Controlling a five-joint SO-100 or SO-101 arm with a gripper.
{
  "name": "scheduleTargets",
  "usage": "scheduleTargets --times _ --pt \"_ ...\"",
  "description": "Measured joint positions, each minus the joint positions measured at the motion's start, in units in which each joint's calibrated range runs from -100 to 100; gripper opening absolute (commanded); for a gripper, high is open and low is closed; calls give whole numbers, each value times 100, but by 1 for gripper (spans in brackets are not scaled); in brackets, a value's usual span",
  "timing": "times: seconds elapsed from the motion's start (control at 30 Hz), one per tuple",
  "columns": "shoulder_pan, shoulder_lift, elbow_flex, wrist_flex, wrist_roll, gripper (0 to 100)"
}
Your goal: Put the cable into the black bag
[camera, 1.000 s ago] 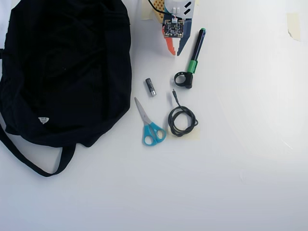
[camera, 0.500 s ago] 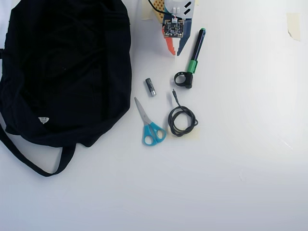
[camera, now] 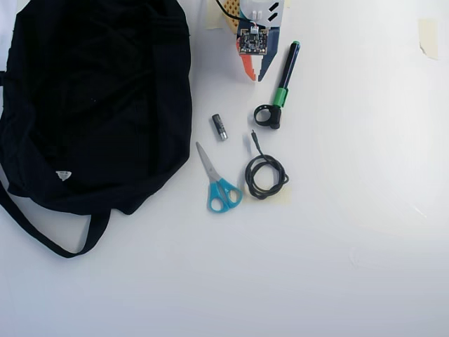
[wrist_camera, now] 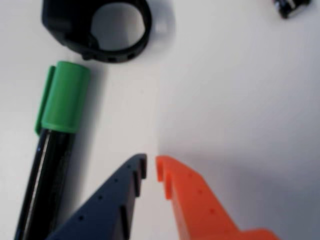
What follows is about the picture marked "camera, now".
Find blue-grey gripper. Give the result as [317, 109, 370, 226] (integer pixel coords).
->
[240, 27, 283, 84]

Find black braided cable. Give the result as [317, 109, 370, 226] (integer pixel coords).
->
[244, 129, 290, 201]

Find black fabric bag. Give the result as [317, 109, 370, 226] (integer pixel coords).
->
[0, 0, 194, 260]

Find green and black marker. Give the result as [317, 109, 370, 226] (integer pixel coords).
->
[272, 41, 302, 108]

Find yellow perforated board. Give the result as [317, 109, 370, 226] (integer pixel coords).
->
[219, 0, 243, 35]

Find short masking tape piece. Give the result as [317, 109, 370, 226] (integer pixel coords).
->
[206, 0, 226, 30]

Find black cylindrical battery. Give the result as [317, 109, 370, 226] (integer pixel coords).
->
[210, 113, 229, 143]

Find wide masking tape strip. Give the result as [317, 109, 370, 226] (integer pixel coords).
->
[243, 185, 293, 206]

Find torn masking tape strip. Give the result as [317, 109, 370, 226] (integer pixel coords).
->
[417, 18, 440, 61]

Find camera circuit board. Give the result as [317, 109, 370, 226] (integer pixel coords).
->
[235, 26, 272, 57]

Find black ring clip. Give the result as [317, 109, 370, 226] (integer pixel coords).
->
[253, 104, 283, 131]

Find thin black wire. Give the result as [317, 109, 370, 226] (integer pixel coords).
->
[215, 0, 240, 21]

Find blue handled scissors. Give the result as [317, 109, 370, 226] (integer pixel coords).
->
[195, 141, 243, 213]

